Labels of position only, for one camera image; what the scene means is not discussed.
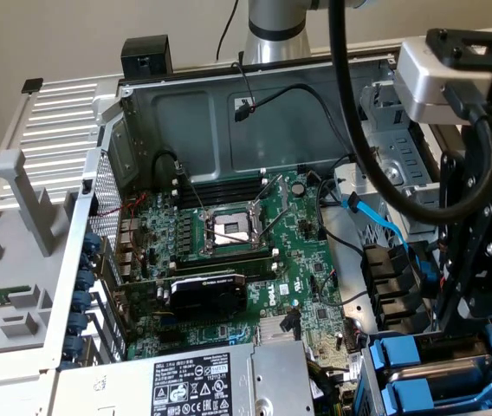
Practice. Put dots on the hard disk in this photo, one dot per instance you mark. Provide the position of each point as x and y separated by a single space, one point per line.
395 351

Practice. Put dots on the blue disk caddy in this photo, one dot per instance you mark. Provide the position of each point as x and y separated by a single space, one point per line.
406 398

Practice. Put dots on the silver metal drive cage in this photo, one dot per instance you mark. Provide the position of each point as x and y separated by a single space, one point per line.
397 147

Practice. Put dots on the black plastic air shroud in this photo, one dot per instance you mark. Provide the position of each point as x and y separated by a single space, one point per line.
384 281

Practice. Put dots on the coin battery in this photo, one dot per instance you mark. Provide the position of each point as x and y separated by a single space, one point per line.
299 188

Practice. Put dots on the blue drive caddy brackets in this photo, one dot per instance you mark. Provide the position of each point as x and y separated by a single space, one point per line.
367 390

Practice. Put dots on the green motherboard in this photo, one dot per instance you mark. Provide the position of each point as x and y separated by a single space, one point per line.
298 268

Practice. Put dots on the silver socket cover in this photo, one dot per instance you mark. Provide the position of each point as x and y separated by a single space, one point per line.
278 190

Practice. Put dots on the open PC case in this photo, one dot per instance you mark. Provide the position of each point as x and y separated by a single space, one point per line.
272 130

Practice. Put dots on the silver finned heat sink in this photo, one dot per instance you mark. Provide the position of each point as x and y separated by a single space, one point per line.
269 329

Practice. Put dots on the black RAM slot bank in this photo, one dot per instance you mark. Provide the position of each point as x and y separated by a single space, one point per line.
224 262
224 190

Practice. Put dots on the CPU socket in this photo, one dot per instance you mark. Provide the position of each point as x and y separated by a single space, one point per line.
224 225

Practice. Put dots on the thin locking lever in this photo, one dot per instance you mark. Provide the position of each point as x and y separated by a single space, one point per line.
190 187

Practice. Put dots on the black graphics card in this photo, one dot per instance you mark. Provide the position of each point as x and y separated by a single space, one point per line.
207 299

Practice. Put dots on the silver power supply unit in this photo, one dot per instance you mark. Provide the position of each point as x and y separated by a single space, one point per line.
185 390

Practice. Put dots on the black block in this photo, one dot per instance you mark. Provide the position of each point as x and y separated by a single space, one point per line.
146 56

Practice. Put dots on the dark blue slot latch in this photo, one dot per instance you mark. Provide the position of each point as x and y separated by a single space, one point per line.
82 301
79 324
87 261
92 241
75 346
84 280

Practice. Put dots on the small black clip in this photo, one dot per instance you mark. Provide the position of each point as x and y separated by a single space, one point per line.
32 85

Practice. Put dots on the grey parts rack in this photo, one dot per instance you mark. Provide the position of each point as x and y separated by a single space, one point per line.
21 268

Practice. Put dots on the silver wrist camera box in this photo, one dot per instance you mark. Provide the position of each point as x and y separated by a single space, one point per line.
428 86

